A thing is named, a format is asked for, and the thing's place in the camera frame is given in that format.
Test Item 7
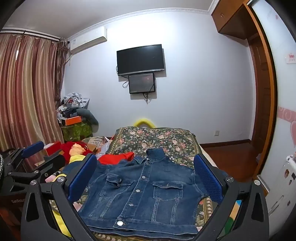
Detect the black wall television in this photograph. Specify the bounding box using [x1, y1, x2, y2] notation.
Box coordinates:
[116, 44, 165, 76]

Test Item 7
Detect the pile of clothes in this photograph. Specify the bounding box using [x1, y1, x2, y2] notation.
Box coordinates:
[57, 93, 90, 121]

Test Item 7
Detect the red plush toy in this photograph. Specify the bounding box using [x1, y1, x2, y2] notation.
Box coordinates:
[60, 141, 93, 163]

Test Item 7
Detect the orange box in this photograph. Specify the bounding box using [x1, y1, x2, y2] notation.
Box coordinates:
[65, 116, 83, 126]

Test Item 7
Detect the green floral cabinet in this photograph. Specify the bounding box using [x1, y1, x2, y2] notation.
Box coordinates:
[61, 122, 93, 142]

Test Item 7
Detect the yellow ring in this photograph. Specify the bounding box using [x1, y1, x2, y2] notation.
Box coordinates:
[135, 118, 155, 128]

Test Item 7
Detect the striped pink curtain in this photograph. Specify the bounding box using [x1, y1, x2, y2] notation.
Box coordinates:
[0, 32, 70, 152]

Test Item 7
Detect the small black wall monitor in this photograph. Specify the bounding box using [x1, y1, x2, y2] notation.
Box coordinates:
[128, 72, 155, 94]

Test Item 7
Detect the dark floral blanket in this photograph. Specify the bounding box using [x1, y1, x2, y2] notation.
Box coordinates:
[50, 126, 220, 241]

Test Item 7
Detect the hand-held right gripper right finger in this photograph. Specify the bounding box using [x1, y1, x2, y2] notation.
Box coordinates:
[194, 153, 270, 241]

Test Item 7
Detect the white air conditioner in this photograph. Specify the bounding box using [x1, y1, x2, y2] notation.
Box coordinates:
[68, 26, 108, 55]

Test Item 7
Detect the cream and tan blanket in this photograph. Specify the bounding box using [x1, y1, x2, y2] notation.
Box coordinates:
[199, 143, 219, 169]

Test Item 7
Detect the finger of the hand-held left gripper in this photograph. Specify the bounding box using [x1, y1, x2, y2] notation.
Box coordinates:
[0, 141, 45, 172]
[6, 154, 66, 186]

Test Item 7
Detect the curtain rod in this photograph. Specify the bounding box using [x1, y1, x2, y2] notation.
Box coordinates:
[0, 29, 63, 42]

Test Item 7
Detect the wooden overhead cabinet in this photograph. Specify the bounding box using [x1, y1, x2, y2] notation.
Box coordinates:
[211, 0, 258, 40]

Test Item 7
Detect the blue denim jacket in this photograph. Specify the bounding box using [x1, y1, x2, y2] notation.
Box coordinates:
[77, 147, 210, 235]

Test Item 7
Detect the red cloth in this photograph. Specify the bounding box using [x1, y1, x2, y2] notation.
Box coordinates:
[97, 152, 135, 166]

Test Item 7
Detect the white plastic fixture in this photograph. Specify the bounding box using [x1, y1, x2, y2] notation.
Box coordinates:
[285, 152, 296, 181]

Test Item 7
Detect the white wardrobe door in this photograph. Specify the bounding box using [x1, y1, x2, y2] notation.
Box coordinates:
[252, 0, 296, 234]

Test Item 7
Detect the clear plastic bag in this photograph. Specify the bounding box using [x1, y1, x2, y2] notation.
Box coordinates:
[98, 137, 114, 155]

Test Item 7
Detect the red box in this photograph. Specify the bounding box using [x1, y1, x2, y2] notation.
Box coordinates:
[43, 142, 62, 156]

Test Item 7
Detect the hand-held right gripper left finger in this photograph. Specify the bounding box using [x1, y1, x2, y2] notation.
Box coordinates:
[20, 153, 102, 241]

